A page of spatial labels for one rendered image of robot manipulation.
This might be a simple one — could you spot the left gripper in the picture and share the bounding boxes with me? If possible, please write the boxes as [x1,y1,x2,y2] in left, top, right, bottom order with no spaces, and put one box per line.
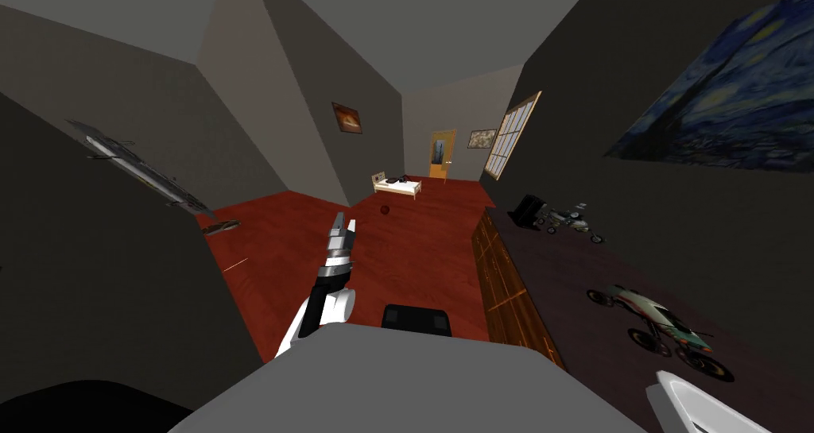
[324,211,358,269]

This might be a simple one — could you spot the pale wooden bed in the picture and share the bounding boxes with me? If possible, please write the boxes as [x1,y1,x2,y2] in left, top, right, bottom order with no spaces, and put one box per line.
[371,170,424,201]

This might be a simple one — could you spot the orange framed picture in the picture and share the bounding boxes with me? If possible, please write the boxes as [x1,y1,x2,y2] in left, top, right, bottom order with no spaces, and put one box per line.
[331,102,364,135]

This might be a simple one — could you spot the orange wooden door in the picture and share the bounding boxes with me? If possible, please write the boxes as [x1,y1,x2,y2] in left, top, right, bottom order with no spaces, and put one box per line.
[428,129,459,182]

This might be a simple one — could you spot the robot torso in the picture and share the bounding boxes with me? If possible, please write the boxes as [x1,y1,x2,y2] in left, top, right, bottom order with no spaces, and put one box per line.
[166,304,649,433]

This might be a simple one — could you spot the brown wooden sideboard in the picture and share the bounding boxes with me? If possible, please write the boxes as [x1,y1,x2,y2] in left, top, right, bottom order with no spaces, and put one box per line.
[471,194,814,433]

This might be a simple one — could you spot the grey long metal bar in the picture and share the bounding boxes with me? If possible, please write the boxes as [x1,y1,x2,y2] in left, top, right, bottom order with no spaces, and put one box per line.
[66,119,215,218]

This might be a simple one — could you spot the dark grey door leaf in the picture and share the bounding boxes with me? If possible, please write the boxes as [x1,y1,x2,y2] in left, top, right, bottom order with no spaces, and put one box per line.
[0,92,266,410]

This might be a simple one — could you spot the blue night sky painting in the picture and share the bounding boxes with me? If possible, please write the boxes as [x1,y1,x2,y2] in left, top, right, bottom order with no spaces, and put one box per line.
[603,0,814,174]

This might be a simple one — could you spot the window with pale frame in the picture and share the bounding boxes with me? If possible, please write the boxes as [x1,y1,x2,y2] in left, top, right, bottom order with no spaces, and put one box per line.
[483,90,544,182]

